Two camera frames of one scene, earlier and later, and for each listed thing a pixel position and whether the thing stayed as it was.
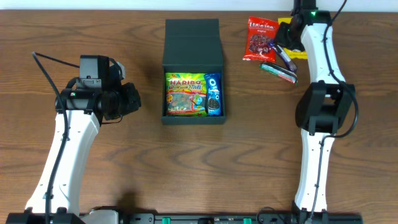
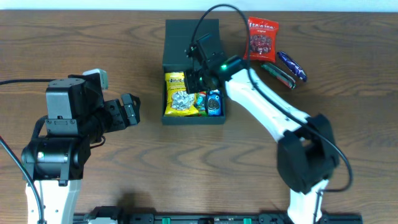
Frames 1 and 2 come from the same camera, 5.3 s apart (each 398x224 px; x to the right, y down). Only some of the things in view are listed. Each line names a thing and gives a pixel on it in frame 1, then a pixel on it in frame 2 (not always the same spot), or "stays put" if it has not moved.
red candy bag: x=261 y=32 stays put
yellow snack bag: x=293 y=54 -> x=178 y=102
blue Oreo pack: x=214 y=94 stays put
